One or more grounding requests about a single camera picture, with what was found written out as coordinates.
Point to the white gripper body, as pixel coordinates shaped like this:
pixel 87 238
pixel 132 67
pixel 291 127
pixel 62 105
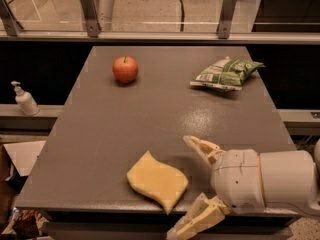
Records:
pixel 237 180

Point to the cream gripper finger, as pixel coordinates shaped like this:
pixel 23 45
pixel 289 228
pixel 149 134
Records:
pixel 203 214
pixel 209 152

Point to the yellow wavy sponge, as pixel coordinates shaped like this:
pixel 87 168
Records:
pixel 158 181

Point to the green jalapeno chip bag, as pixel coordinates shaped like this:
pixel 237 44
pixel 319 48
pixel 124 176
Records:
pixel 227 74

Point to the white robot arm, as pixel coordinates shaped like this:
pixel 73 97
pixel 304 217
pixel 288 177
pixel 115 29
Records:
pixel 290 182

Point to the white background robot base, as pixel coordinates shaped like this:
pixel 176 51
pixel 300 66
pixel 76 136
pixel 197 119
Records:
pixel 100 2

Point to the red apple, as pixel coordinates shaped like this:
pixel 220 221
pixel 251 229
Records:
pixel 125 69

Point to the white pump dispenser bottle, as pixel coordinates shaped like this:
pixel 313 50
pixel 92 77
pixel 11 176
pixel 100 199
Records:
pixel 25 100

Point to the cardboard box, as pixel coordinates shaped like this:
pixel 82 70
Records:
pixel 15 158

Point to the right metal rail bracket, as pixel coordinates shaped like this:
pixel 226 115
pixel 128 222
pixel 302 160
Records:
pixel 226 17

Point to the metal rail bracket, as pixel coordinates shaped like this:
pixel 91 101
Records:
pixel 91 19
pixel 226 17

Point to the left metal rail bracket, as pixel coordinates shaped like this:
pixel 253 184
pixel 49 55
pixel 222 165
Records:
pixel 91 19

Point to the horizontal metal rail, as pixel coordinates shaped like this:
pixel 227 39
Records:
pixel 290 38

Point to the far left metal bracket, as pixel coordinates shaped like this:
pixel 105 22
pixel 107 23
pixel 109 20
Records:
pixel 10 23

